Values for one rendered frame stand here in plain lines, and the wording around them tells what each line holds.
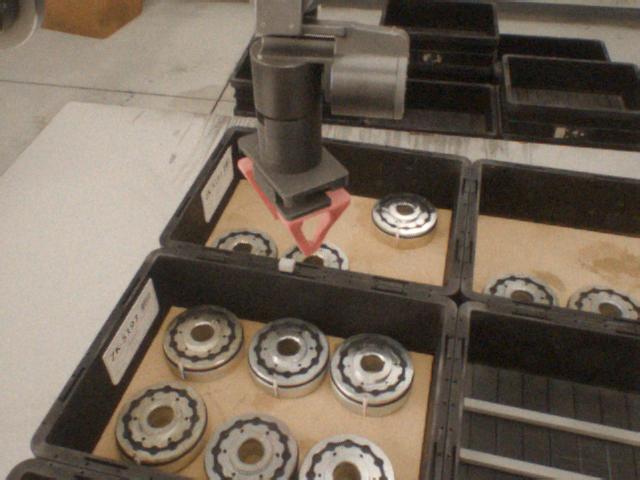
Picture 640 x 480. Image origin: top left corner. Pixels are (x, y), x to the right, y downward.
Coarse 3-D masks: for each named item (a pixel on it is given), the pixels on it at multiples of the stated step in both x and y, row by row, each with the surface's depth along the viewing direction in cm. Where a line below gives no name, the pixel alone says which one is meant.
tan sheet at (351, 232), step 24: (240, 192) 105; (240, 216) 100; (264, 216) 100; (360, 216) 100; (288, 240) 96; (336, 240) 96; (360, 240) 96; (432, 240) 96; (360, 264) 92; (384, 264) 92; (408, 264) 92; (432, 264) 92
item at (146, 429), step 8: (160, 400) 71; (168, 400) 71; (144, 408) 70; (152, 408) 71; (160, 408) 71; (168, 408) 71; (176, 408) 70; (144, 416) 70; (176, 416) 70; (144, 424) 69; (168, 424) 69; (176, 424) 69; (144, 432) 68; (152, 432) 68; (160, 432) 68; (168, 432) 68
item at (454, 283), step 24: (336, 144) 98; (360, 144) 98; (192, 192) 89; (456, 216) 85; (168, 240) 82; (456, 240) 82; (264, 264) 79; (312, 264) 78; (456, 264) 78; (408, 288) 75; (432, 288) 75; (456, 288) 75
